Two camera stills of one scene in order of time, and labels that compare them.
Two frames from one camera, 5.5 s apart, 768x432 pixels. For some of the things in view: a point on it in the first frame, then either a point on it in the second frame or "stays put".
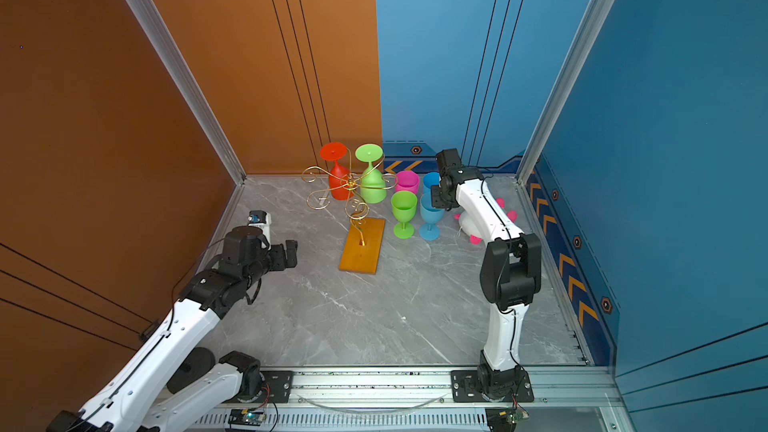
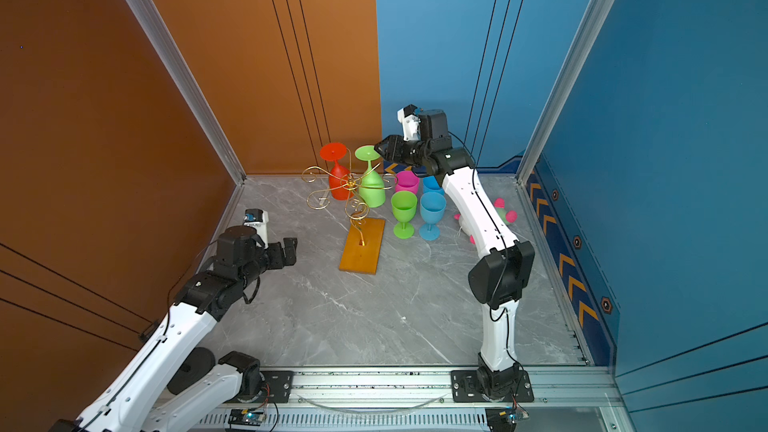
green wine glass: x=404 y=206 stays put
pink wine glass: x=407 y=180 stays put
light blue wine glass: x=429 y=216 stays put
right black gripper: x=436 y=202 → x=394 y=149
